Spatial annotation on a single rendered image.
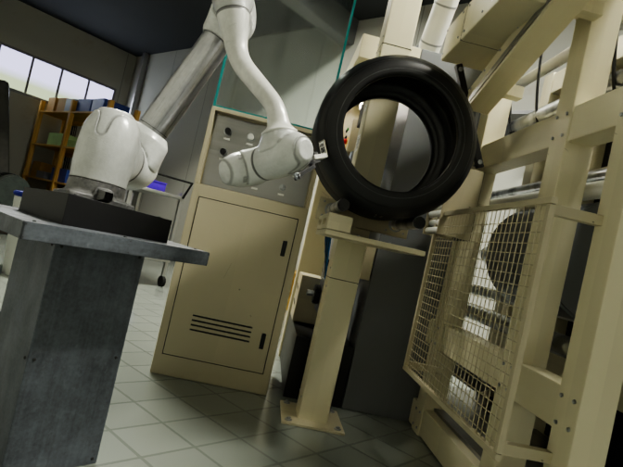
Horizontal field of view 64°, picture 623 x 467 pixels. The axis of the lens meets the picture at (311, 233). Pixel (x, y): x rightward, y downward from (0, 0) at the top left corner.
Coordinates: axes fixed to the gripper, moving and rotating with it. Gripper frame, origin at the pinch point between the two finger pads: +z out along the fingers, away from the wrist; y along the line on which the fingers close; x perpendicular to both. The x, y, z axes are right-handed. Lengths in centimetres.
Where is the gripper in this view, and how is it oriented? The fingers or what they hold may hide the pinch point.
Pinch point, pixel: (317, 157)
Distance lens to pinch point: 173.5
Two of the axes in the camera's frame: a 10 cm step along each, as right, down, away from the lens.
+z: 6.5, -2.1, 7.3
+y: 2.9, 9.6, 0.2
